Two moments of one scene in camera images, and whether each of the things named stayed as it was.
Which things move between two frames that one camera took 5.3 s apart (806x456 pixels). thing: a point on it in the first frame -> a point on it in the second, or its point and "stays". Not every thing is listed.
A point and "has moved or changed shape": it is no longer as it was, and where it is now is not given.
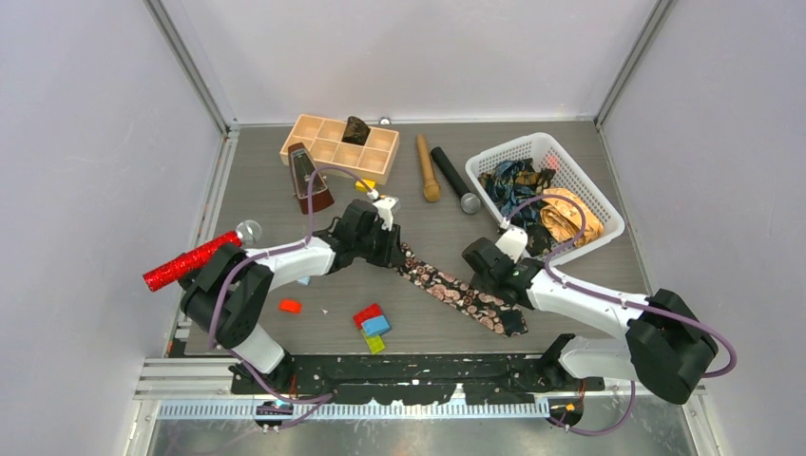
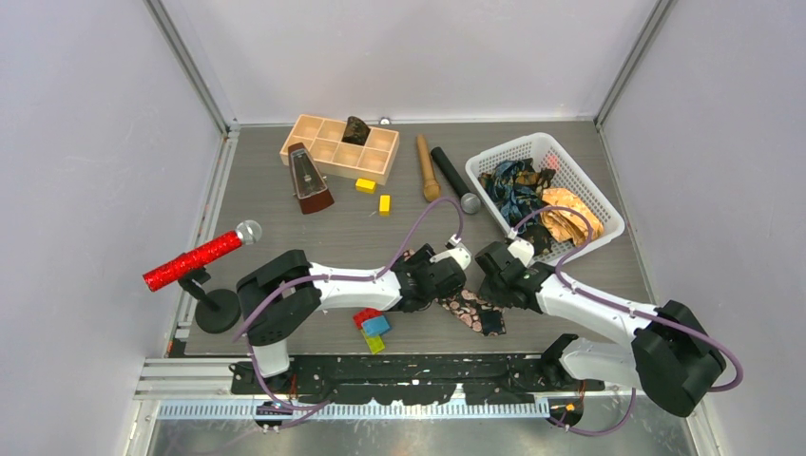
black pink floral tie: (490, 310) has moved or changed shape
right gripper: (479, 280) stays
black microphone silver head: (470, 202) stays
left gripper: (391, 255) -> (421, 260)
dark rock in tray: (355, 131) stays
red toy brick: (373, 310) stays
